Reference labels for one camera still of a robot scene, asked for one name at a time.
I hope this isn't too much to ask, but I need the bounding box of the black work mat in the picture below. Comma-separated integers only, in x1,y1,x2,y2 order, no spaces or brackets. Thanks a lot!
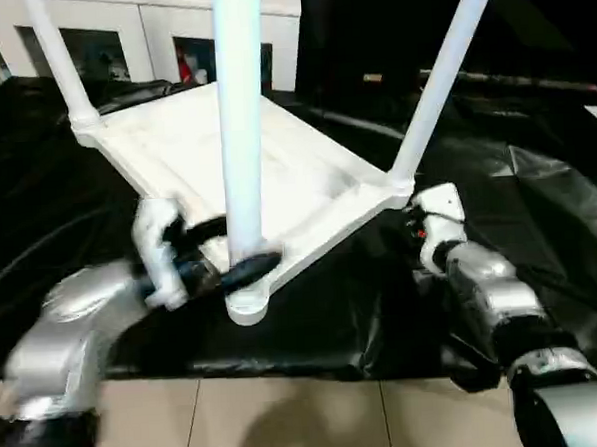
0,45,597,415

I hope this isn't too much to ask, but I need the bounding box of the white glass-door cabinet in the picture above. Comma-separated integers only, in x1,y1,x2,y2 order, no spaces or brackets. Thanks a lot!
0,0,307,108

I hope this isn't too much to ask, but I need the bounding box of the white plastic table leg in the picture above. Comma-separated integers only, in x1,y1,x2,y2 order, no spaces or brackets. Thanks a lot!
210,0,282,267
380,0,514,193
21,0,104,141

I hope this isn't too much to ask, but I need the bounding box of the white table frame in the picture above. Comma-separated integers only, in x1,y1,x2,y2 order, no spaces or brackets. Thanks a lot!
68,70,423,337

